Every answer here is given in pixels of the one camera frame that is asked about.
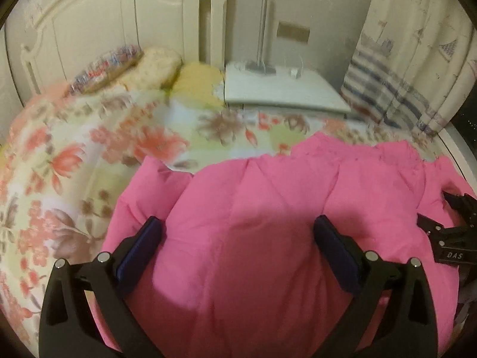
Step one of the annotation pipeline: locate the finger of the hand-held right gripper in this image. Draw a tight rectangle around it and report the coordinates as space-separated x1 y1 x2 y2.
442 191 477 228
415 212 447 242

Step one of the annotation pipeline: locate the gold wall socket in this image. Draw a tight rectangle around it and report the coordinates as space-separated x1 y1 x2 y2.
276 21 311 43

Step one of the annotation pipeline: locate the white window ledge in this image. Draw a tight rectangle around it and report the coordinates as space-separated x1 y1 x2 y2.
436 123 477 181

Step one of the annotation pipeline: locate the embroidered round cushion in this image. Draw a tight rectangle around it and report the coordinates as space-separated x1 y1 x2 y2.
67 45 144 96

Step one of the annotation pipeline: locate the pink puffer jacket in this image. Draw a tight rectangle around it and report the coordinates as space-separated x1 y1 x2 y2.
100 132 477 358

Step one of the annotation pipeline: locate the dark window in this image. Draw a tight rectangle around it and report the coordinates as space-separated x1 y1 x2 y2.
447 82 477 135

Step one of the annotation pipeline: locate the striped patterned curtain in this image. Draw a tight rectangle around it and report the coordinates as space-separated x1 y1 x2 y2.
340 0 477 137

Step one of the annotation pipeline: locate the orange pillow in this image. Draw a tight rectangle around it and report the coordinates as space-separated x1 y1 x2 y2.
15 82 75 120

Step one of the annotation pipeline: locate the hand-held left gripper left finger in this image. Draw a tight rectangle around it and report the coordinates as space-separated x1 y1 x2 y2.
39 216 165 358

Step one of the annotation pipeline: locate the grey lamp stand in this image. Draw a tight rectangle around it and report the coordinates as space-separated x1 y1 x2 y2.
244 0 277 76

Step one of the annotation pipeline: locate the white wooden headboard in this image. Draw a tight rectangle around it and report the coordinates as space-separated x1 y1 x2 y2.
20 0 229 95

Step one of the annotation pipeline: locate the white nightstand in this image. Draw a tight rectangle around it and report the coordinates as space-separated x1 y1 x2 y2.
223 61 353 118

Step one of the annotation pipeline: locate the floral bedsheet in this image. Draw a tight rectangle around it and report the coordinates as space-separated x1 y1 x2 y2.
0 81 442 344

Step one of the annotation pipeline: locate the plain yellow pillow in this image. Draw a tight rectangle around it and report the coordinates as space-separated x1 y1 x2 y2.
172 61 225 109

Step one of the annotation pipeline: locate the white charger cable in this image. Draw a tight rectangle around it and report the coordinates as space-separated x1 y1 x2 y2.
281 57 305 79

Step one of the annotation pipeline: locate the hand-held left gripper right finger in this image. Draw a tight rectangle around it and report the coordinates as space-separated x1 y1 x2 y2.
314 214 439 358

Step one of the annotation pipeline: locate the yellow floral pillow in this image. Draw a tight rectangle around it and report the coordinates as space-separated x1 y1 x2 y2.
119 47 183 91

